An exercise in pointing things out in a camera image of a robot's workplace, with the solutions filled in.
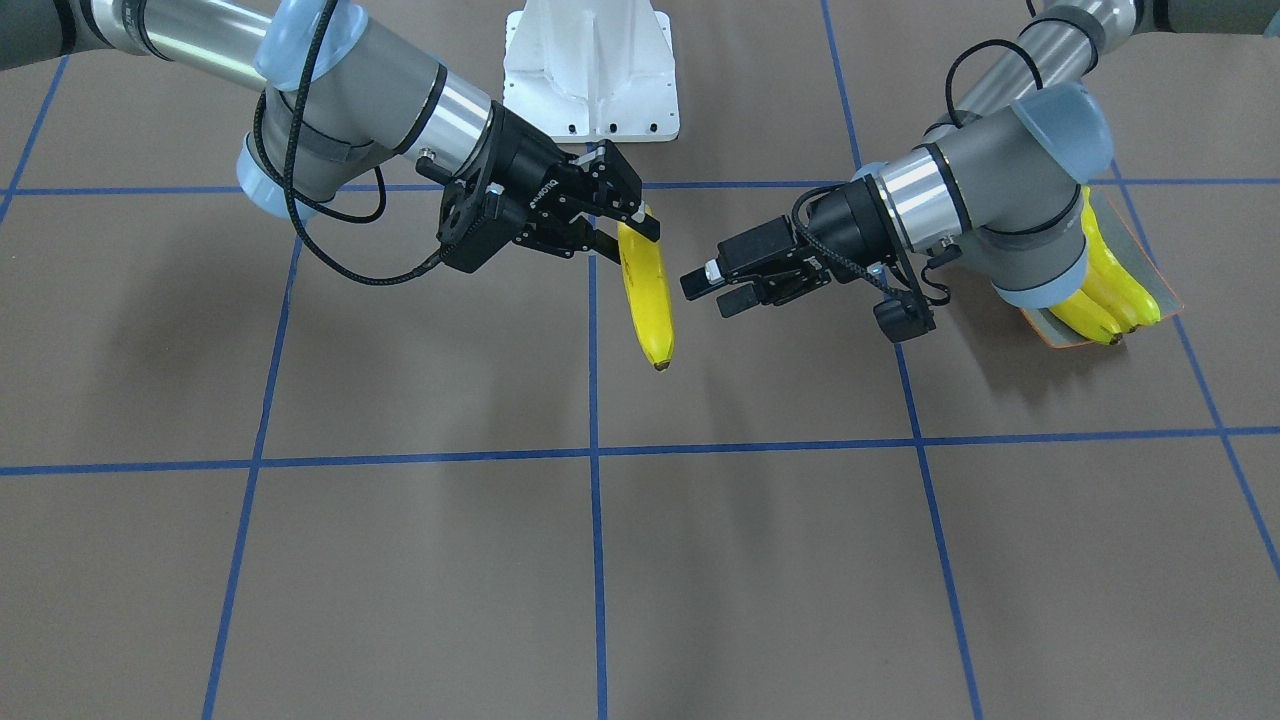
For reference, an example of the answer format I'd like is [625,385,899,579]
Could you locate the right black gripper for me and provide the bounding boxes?
[479,102,660,265]

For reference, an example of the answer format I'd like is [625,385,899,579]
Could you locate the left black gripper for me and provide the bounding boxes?
[680,178,896,318]

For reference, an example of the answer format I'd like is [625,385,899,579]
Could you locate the yellow banana dark tip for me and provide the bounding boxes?
[1080,265,1140,334]

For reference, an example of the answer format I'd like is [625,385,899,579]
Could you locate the bright yellow banana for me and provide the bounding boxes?
[1080,186,1162,327]

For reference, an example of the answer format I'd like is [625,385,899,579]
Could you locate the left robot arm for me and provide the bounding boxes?
[680,1,1277,341]

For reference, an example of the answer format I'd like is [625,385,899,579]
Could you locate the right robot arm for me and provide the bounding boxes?
[3,1,660,286]

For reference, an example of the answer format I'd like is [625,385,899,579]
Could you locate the grey square plate orange rim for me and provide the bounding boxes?
[1020,190,1184,348]

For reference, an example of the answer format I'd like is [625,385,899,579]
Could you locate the brown table mat blue grid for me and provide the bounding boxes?
[1,35,1279,719]

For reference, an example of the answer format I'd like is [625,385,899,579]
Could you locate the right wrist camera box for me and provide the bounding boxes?
[436,182,525,273]

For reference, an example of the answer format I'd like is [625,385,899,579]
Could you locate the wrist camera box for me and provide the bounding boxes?
[436,182,525,273]
[874,251,955,343]

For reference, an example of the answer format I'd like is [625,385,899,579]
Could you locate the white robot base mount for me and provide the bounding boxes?
[502,1,681,143]

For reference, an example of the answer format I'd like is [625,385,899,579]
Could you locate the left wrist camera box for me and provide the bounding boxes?
[874,251,955,343]

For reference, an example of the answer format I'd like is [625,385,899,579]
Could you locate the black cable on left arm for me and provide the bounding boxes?
[790,40,1046,306]

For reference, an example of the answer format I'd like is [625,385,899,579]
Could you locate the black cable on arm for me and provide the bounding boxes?
[250,0,451,287]
[790,40,1046,306]

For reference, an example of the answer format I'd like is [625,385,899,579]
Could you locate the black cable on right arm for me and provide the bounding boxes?
[250,0,451,287]

